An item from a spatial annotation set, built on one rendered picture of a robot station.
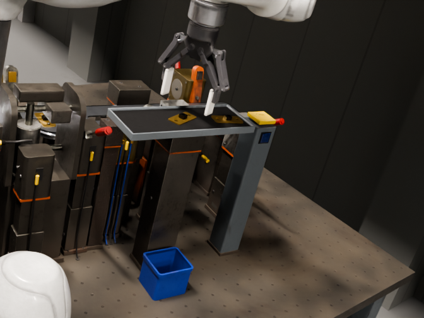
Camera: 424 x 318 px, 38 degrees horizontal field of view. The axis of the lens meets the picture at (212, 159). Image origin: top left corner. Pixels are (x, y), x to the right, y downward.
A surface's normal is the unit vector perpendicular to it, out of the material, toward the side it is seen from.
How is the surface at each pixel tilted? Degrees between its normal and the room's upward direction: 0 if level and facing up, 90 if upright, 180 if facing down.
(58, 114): 90
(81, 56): 90
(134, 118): 0
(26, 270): 7
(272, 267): 0
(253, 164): 90
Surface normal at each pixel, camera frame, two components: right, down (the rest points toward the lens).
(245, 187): 0.53, 0.50
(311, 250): 0.23, -0.87
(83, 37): -0.73, 0.15
